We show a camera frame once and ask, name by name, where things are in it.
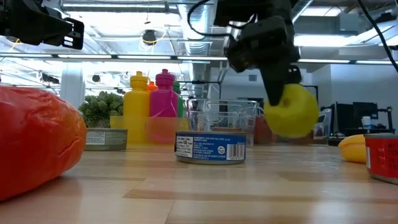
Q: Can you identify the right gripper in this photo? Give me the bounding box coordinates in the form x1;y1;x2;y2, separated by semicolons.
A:
223;15;303;107

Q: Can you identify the green toy apple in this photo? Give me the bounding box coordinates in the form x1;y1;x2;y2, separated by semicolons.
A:
263;83;320;139

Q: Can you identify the dark red lumpy fruit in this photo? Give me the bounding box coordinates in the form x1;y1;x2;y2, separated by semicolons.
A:
254;114;277;146

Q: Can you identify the yellow toy banana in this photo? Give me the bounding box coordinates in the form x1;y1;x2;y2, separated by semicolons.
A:
337;134;368;164

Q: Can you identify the tin can blue label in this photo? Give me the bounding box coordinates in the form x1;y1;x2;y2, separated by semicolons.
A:
175;130;248;166

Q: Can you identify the green plastic bottle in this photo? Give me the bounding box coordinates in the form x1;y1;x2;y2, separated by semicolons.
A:
172;81;186;118

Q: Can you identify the pink plastic bottle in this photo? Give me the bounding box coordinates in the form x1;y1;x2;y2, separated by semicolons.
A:
148;68;179;144

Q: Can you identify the tin can red label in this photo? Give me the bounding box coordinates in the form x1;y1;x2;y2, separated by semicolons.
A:
363;133;398;185

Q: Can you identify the yellow plastic bottle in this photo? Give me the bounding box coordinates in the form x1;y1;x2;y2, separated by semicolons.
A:
123;70;151;146

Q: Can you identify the tin can olive label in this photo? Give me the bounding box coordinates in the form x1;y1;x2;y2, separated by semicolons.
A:
83;127;128;152

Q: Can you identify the wide clear plastic bin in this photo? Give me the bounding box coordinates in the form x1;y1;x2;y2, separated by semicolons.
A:
256;106;333;146

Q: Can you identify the black desk monitor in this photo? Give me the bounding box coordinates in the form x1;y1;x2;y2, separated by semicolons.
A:
353;101;379;130
336;103;354;134

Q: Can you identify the narrow clear plastic bin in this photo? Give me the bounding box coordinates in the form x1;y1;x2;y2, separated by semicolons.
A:
186;98;259;149

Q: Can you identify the long ceiling light bar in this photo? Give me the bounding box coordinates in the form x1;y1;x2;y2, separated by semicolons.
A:
0;53;398;65

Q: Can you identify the yellow translucent plastic bin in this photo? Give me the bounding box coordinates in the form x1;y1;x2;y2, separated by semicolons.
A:
109;115;189;147

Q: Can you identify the green broccoli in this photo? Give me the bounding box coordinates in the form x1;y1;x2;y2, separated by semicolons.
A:
78;91;125;129

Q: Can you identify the white building pillar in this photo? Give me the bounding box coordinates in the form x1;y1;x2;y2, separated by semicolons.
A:
59;62;86;110

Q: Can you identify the red-orange oblong toy fruit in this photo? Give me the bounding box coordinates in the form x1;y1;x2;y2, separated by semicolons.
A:
0;86;87;202

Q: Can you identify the black workstation frame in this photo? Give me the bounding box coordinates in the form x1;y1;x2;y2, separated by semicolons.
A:
303;84;320;105

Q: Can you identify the silver ventilation duct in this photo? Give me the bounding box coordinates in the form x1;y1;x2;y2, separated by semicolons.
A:
178;0;218;100
292;0;313;22

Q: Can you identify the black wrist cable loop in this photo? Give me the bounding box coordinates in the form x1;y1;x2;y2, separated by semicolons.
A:
187;0;233;37

